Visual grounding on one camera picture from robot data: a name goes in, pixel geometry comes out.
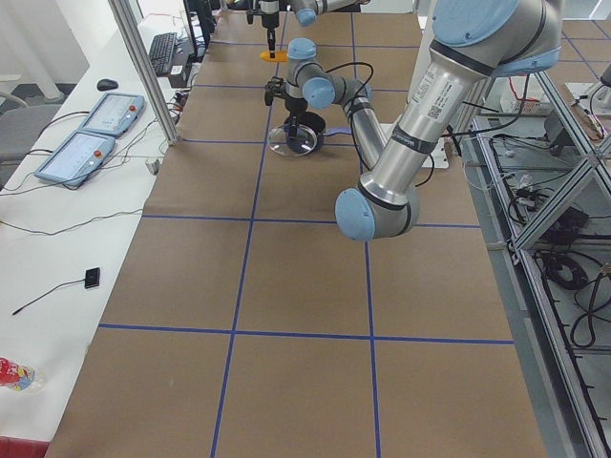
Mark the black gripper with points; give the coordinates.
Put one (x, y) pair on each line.
(294, 106)

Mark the yellow corn cob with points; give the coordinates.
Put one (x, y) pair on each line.
(276, 56)

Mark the glass pot lid blue knob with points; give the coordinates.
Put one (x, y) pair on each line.
(302, 143)

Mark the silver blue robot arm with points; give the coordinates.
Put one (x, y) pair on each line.
(472, 40)

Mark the black keyboard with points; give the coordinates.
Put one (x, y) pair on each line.
(161, 52)

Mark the black computer mouse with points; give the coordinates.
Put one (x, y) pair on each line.
(106, 84)

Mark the far blue teach pendant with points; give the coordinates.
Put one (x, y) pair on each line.
(114, 114)

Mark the blue teach pendant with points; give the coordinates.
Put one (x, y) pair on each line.
(114, 114)
(79, 155)

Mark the near blue teach pendant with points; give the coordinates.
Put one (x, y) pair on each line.
(79, 155)

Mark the red plastic bottle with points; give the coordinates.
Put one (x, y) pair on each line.
(19, 377)

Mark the blue saucepan with handle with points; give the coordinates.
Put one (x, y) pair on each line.
(319, 126)

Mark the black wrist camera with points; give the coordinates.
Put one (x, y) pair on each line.
(274, 88)

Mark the aluminium frame post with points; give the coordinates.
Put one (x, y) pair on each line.
(127, 26)

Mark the aluminium frame rack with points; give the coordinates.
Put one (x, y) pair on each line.
(537, 158)

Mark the small black sensor with cable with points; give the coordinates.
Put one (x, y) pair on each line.
(91, 279)

